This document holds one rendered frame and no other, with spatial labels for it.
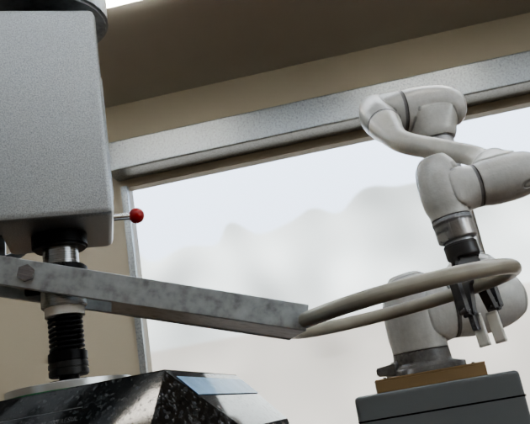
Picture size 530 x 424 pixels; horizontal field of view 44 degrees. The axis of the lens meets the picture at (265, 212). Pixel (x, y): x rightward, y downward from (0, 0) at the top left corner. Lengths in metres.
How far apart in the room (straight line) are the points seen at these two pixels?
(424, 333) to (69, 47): 1.13
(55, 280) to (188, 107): 5.51
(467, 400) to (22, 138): 1.16
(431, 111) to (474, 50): 4.68
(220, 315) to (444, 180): 0.62
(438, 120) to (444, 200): 0.54
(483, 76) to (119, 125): 3.51
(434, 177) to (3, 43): 0.94
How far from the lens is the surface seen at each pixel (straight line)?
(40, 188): 1.19
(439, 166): 1.54
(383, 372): 1.85
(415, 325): 1.81
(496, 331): 1.54
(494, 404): 1.70
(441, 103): 2.04
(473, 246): 1.52
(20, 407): 0.96
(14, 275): 1.20
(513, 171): 1.57
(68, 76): 1.28
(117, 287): 1.18
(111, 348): 6.24
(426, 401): 1.68
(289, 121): 6.01
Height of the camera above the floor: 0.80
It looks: 17 degrees up
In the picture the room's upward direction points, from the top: 10 degrees counter-clockwise
